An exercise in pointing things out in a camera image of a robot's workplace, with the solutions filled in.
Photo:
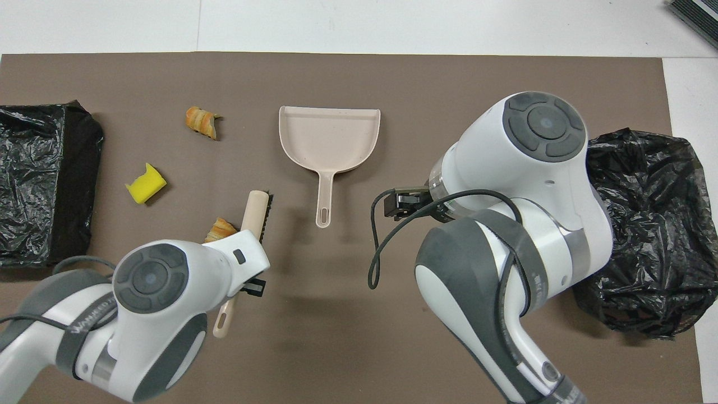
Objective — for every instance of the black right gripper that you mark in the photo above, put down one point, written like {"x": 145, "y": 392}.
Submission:
{"x": 406, "y": 205}

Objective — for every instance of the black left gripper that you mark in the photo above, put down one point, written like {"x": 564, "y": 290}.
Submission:
{"x": 255, "y": 287}

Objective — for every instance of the orange striped croissant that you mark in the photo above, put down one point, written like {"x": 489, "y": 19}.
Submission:
{"x": 220, "y": 231}

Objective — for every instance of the beige hand brush black bristles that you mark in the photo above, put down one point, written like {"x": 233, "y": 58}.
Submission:
{"x": 255, "y": 213}

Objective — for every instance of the beige plastic dustpan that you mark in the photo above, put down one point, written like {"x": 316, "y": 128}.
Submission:
{"x": 328, "y": 140}

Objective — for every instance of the yellow notched sponge block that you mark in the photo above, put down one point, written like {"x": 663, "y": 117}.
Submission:
{"x": 146, "y": 184}

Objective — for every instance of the torn pale croissant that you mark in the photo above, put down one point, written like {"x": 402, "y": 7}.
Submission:
{"x": 202, "y": 122}

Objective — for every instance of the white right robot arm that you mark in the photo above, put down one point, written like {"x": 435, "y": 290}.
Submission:
{"x": 533, "y": 168}

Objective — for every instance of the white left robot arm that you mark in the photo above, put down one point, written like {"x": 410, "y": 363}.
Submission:
{"x": 151, "y": 314}

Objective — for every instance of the bin covered by black bag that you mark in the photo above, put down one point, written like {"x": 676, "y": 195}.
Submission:
{"x": 39, "y": 185}

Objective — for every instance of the open bin with black bag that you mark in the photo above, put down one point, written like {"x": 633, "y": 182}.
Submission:
{"x": 650, "y": 235}

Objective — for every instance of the brown table mat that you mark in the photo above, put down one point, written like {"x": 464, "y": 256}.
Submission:
{"x": 392, "y": 84}

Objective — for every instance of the grey ribbed object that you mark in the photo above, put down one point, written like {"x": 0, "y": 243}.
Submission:
{"x": 701, "y": 14}

